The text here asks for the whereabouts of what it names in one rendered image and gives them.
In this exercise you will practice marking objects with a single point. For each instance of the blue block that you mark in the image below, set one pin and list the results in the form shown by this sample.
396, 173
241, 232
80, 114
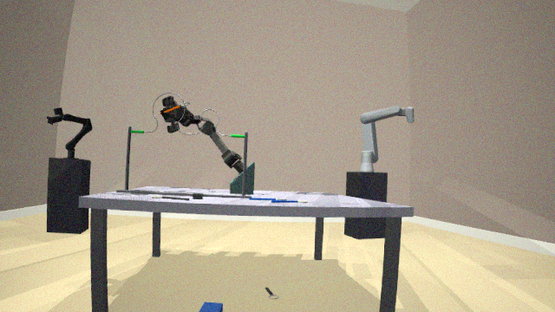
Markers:
212, 307

